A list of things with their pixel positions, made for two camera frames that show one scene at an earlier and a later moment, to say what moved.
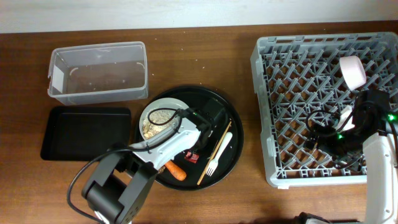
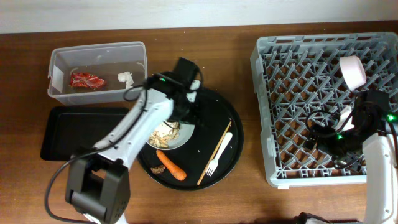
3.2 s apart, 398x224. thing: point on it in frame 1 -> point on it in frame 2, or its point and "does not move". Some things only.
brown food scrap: [161, 168] does not move
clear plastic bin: [97, 73] does not move
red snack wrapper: [193, 157] -> [86, 80]
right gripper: [323, 144] does not move
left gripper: [201, 151] -> [191, 111]
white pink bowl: [352, 71] does not move
